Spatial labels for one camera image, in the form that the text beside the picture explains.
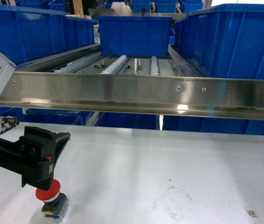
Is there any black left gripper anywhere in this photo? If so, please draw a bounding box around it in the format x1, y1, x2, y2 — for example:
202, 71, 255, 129
0, 126, 70, 190

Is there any red mushroom push button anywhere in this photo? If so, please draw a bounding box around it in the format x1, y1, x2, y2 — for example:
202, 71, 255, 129
35, 179, 69, 221

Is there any lower shelf blue bin left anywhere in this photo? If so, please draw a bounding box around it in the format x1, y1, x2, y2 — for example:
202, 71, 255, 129
0, 107, 93, 126

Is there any shelf blue bin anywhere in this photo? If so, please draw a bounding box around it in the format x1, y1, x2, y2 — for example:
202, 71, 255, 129
97, 112, 264, 135
0, 107, 93, 126

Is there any lower shelf blue bin right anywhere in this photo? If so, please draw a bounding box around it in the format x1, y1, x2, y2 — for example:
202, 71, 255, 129
97, 112, 264, 135

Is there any white roller track left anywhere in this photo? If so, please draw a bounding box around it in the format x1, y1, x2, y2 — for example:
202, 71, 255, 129
54, 52, 102, 73

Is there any white roller track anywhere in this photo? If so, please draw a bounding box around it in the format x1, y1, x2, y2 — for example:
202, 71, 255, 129
150, 56, 160, 76
101, 55, 127, 75
54, 52, 102, 73

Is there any white roller track middle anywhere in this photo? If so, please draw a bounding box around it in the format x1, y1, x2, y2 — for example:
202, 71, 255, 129
101, 55, 127, 75

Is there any large blue bin left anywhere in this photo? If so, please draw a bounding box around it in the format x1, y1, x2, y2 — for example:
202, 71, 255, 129
0, 5, 95, 65

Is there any large blue bin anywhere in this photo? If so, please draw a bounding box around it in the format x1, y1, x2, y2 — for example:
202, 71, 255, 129
175, 4, 264, 80
0, 5, 95, 65

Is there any white roller track right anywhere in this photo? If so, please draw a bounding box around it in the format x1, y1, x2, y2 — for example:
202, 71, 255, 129
150, 56, 160, 76

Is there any center blue bin on rollers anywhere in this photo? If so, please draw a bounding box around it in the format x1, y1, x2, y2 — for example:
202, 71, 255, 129
96, 16, 173, 56

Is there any black QR code sticker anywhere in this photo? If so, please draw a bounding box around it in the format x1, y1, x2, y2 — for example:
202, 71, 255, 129
244, 206, 258, 218

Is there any large blue bin right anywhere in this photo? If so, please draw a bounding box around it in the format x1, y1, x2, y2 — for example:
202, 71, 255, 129
175, 4, 264, 80

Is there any steel shelf front rail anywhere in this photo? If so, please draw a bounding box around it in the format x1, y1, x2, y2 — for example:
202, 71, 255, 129
0, 72, 264, 120

